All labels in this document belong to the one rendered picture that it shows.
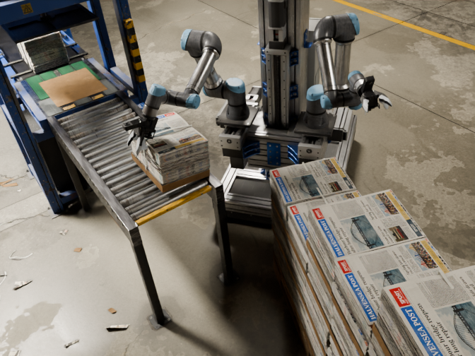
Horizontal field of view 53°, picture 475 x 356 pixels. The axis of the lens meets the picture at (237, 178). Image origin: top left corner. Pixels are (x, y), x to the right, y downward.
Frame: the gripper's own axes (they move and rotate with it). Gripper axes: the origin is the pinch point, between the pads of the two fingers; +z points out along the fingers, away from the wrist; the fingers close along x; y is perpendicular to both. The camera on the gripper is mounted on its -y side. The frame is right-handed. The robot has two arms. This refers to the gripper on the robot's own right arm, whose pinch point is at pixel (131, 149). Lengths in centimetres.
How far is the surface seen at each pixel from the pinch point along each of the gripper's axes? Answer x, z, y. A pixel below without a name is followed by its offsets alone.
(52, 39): 180, -7, 10
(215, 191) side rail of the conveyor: -27.0, 4.9, 40.0
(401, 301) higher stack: -153, -30, 4
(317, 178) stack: -57, -24, 74
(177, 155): -16.8, -7.7, 15.5
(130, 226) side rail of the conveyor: -25.3, 30.1, -1.2
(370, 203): -104, -35, 50
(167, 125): 7.8, -14.0, 20.4
